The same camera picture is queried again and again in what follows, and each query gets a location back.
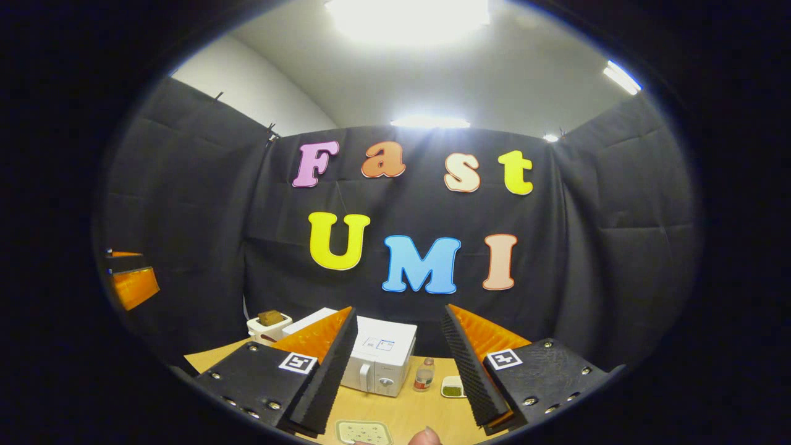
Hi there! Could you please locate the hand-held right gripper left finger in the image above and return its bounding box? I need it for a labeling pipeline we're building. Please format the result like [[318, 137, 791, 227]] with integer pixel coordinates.
[[192, 306, 360, 437]]

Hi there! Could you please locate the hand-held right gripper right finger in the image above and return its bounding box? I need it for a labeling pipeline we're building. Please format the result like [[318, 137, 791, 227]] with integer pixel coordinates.
[[441, 303, 626, 434]]

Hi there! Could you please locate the white microwave oven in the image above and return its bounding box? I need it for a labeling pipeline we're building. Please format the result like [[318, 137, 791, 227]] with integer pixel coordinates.
[[281, 307, 418, 397]]

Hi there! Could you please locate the clear bottle red label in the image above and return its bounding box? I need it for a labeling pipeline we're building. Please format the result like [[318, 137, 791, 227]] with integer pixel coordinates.
[[413, 357, 436, 394]]

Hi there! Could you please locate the white dotted tray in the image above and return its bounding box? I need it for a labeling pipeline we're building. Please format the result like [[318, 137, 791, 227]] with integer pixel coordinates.
[[335, 420, 395, 445]]

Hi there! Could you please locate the white toaster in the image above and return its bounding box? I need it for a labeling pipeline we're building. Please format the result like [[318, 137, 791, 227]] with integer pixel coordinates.
[[246, 312, 294, 347]]

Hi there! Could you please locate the large ceiling light panel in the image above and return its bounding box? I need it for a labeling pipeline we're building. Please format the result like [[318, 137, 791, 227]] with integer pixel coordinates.
[[324, 0, 491, 45]]

